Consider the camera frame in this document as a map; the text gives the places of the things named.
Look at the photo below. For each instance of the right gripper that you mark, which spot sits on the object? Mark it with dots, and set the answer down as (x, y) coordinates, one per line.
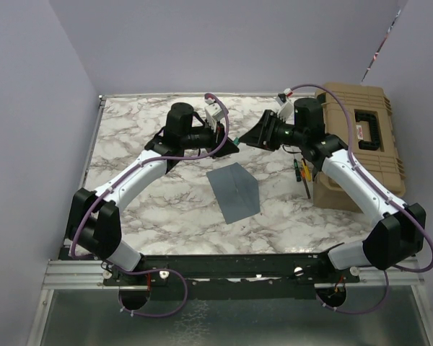
(261, 135)

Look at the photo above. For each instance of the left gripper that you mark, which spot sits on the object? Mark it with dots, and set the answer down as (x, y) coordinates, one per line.
(217, 138)

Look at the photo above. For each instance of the grey-blue envelope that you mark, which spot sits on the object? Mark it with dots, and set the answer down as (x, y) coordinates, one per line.
(236, 191)

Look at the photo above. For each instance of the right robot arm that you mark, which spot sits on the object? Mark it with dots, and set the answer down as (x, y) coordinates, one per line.
(396, 226)

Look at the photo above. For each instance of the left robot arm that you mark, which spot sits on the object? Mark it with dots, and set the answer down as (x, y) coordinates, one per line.
(95, 215)

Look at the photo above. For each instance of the tan plastic tool case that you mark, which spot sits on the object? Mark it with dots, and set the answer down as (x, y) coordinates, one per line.
(373, 145)

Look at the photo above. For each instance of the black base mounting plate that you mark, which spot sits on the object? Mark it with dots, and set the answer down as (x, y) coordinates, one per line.
(231, 277)

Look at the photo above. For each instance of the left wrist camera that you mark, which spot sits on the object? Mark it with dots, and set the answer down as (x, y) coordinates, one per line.
(214, 109)

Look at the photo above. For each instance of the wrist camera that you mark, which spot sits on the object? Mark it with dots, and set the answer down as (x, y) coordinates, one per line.
(286, 110)
(214, 109)

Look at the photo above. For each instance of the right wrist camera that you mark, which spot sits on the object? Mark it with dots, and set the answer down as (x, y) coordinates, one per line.
(286, 110)

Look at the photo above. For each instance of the green handled screwdriver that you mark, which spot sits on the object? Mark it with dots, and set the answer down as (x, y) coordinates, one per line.
(297, 169)

